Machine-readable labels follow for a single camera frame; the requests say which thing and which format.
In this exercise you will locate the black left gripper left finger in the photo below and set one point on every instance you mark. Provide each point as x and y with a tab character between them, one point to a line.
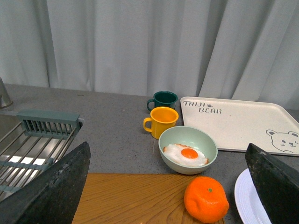
52	197

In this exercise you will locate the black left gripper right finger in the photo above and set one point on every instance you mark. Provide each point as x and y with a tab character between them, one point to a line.
276	183

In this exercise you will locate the white round plate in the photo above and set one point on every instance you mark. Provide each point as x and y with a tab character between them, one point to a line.
247	201

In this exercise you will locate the orange mandarin fruit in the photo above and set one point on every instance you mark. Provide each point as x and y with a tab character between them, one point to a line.
205	199

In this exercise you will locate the wooden cutting board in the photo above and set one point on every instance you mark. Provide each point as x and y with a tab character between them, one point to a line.
134	199

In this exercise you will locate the green metal dish rack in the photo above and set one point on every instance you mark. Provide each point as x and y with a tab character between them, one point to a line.
30	142

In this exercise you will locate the cream bear serving tray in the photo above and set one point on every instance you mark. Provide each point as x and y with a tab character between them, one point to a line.
233	124

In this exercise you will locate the light green bowl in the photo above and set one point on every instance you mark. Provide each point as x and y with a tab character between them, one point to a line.
191	137

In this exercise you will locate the fried egg toy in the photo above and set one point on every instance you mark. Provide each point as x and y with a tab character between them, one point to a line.
185	155

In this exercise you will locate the steel faucet base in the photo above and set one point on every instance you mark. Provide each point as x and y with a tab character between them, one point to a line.
5	100

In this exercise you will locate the yellow enamel mug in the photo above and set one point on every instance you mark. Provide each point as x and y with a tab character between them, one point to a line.
161	119

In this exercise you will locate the dark green enamel mug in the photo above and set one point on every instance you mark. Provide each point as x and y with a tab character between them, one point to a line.
162	98

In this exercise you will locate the white curtain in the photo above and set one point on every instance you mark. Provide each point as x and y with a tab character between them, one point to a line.
230	49

